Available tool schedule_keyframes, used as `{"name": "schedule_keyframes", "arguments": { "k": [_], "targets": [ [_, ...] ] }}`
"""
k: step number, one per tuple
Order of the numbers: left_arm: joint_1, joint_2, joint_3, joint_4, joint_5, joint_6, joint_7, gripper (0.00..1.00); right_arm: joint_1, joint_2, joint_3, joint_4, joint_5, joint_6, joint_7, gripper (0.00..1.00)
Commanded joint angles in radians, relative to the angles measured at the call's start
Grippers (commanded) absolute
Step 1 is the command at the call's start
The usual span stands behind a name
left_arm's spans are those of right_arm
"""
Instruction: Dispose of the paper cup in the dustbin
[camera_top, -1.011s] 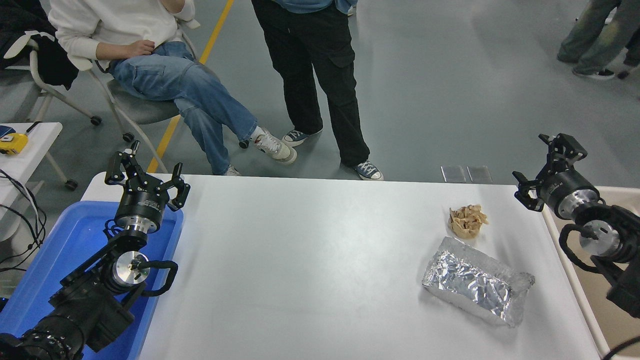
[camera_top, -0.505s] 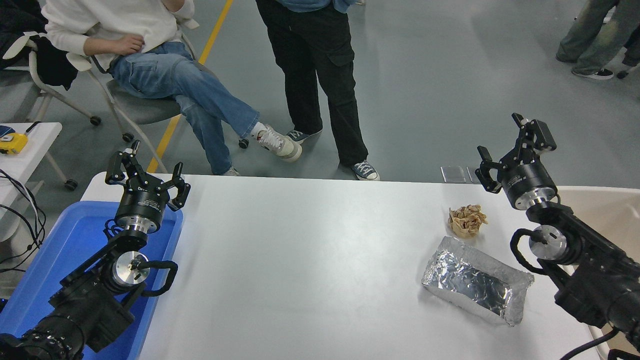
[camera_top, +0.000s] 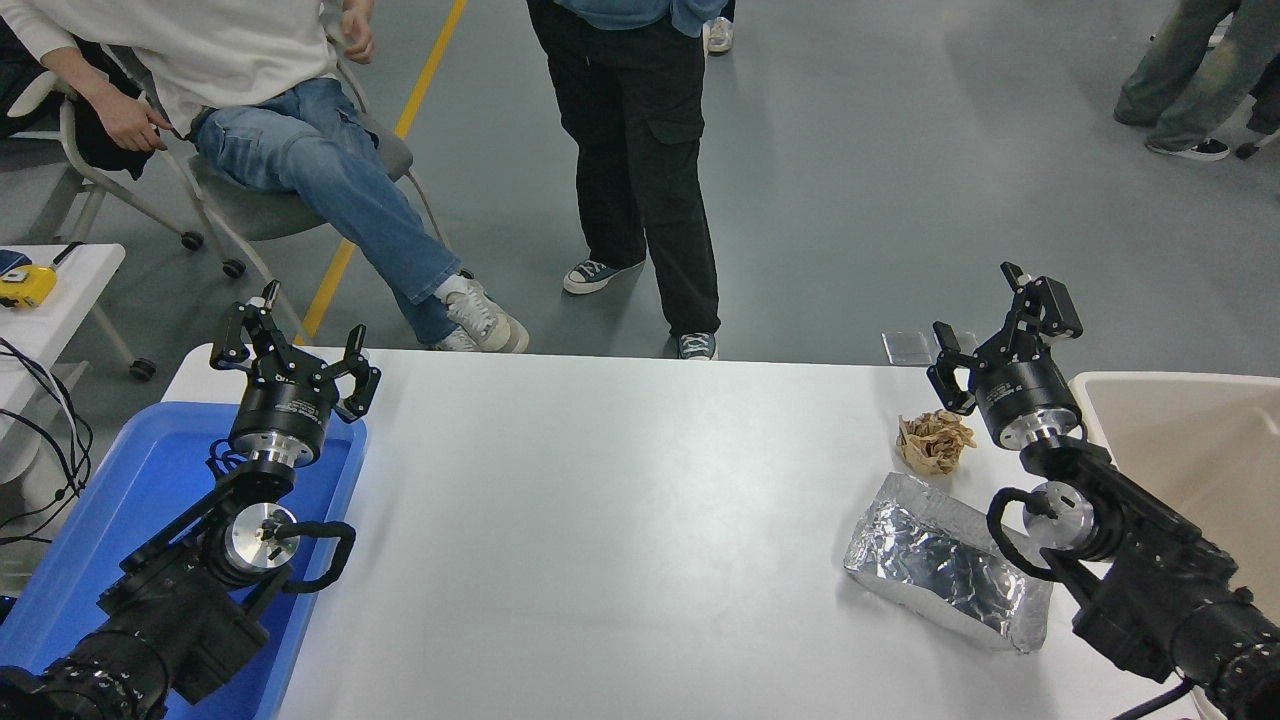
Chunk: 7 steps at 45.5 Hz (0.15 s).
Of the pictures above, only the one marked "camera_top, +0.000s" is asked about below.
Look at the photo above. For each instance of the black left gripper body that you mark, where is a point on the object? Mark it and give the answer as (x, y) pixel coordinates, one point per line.
(285, 410)

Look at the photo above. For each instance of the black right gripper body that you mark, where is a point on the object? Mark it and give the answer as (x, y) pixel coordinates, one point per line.
(1020, 385)

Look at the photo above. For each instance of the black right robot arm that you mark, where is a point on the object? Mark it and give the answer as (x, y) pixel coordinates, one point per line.
(1150, 590)

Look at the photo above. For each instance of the crumpled tan paper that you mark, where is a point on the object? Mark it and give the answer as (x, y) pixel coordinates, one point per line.
(935, 440)

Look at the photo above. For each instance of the person's right hand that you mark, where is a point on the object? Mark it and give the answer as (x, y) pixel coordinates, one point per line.
(130, 120)

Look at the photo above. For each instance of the person's left hand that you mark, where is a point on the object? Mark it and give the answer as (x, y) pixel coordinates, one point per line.
(358, 30)

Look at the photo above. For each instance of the silver floor plate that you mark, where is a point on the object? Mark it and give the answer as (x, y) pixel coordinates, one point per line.
(906, 348)

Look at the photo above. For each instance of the grey seat wheeled chair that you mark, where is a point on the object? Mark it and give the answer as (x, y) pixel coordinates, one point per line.
(250, 215)

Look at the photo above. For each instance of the blue plastic tray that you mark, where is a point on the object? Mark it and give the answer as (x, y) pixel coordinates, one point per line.
(130, 490)

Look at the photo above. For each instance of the silver foil tray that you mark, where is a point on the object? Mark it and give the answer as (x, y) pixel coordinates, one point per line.
(930, 565)

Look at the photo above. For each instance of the large pale bin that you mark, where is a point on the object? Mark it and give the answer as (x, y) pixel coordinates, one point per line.
(1200, 440)

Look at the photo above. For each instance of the white side table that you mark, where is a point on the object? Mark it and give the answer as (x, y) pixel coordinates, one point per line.
(70, 300)

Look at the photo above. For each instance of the yellow tape measure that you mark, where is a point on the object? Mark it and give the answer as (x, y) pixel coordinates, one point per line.
(25, 287)

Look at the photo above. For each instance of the grey chair leg with caster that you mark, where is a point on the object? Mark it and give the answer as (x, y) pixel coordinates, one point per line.
(1245, 151)

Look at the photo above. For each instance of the black jacket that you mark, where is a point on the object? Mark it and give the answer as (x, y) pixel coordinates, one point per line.
(90, 150)

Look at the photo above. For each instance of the dark blue small object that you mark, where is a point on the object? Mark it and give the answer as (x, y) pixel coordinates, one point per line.
(12, 262)

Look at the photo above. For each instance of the white-armed wheeled chair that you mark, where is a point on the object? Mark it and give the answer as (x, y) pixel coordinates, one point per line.
(68, 150)

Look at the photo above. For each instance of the dark hanging garment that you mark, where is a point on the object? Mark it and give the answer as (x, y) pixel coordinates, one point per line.
(1270, 100)

